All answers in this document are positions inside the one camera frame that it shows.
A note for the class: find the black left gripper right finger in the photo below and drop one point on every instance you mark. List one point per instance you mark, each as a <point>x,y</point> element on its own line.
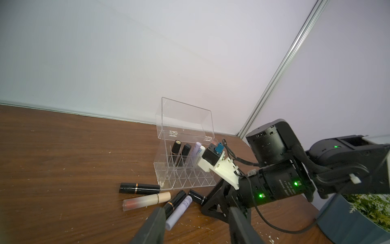
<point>241,231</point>

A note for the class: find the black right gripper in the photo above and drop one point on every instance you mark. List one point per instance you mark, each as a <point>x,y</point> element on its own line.
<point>221,198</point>

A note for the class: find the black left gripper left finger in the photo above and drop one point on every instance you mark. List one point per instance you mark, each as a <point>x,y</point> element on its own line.
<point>153,230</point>

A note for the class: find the small lavender lipstick tube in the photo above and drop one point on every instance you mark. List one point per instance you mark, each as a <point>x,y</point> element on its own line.
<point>178,212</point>

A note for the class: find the black silver band lipstick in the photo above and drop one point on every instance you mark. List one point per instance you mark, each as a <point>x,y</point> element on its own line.
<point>197,197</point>

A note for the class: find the black gold lipstick tube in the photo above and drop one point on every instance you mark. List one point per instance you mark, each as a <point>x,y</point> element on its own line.
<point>172,204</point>

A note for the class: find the white lipstick tube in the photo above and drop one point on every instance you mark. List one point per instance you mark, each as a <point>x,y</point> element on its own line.
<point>200,151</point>

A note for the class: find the black short lipstick tube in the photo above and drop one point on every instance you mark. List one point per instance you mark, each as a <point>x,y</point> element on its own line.
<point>184,154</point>

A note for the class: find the long black Lemcoco lipstick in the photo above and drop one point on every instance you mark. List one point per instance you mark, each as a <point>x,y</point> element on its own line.
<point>175,151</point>

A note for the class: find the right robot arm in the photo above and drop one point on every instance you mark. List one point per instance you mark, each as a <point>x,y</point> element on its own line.
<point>283,169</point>

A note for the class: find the clear acrylic lipstick organizer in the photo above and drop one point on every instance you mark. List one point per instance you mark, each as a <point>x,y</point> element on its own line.
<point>184,130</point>

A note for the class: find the green potted plant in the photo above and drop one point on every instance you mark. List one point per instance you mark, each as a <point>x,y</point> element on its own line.
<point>341,226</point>

